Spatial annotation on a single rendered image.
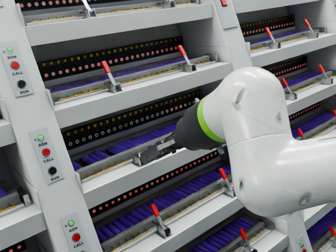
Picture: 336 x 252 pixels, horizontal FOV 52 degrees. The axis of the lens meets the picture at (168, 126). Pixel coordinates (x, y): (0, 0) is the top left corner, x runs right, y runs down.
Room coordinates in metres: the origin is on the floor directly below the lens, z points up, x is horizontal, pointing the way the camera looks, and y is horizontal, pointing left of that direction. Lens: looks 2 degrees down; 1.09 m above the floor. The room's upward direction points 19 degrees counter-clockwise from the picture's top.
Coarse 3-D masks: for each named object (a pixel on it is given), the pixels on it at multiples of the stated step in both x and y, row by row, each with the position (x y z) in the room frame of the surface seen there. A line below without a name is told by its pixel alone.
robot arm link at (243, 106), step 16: (224, 80) 0.55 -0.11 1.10; (240, 80) 0.52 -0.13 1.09; (256, 80) 0.51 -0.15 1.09; (272, 80) 0.52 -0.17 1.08; (208, 96) 0.60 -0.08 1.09; (224, 96) 0.53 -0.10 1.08; (240, 96) 0.52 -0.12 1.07; (256, 96) 0.51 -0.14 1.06; (272, 96) 0.51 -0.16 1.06; (208, 112) 0.58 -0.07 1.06; (224, 112) 0.53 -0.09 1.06; (240, 112) 0.51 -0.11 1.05; (256, 112) 0.50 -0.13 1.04; (272, 112) 0.50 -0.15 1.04; (208, 128) 0.59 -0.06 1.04; (224, 128) 0.54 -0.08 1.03; (240, 128) 0.51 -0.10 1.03; (256, 128) 0.50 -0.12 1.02; (272, 128) 0.50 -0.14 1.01; (288, 128) 0.51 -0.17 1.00
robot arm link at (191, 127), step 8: (192, 112) 0.63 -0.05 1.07; (184, 120) 0.65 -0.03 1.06; (192, 120) 0.62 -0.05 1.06; (184, 128) 0.64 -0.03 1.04; (192, 128) 0.62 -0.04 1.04; (200, 128) 0.61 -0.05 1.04; (192, 136) 0.63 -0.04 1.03; (200, 136) 0.62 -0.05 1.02; (208, 136) 0.60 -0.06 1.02; (200, 144) 0.64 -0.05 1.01; (208, 144) 0.63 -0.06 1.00; (216, 144) 0.63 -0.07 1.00
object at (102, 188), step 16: (176, 112) 1.19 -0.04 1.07; (144, 128) 1.11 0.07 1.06; (96, 144) 1.01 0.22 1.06; (224, 144) 1.07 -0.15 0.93; (128, 160) 0.94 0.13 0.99; (160, 160) 0.92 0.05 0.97; (176, 160) 0.96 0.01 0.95; (192, 160) 1.00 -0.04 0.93; (112, 176) 0.86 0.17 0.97; (128, 176) 0.87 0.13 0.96; (144, 176) 0.90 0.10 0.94; (96, 192) 0.82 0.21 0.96; (112, 192) 0.84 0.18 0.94
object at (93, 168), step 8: (160, 136) 1.02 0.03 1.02; (144, 144) 0.98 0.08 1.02; (152, 144) 0.99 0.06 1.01; (120, 152) 0.94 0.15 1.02; (128, 152) 0.94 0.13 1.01; (104, 160) 0.90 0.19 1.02; (112, 160) 0.91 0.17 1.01; (120, 160) 0.93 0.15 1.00; (80, 168) 0.87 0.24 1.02; (88, 168) 0.87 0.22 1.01; (96, 168) 0.89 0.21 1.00; (104, 168) 0.90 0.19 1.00; (80, 176) 0.86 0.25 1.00
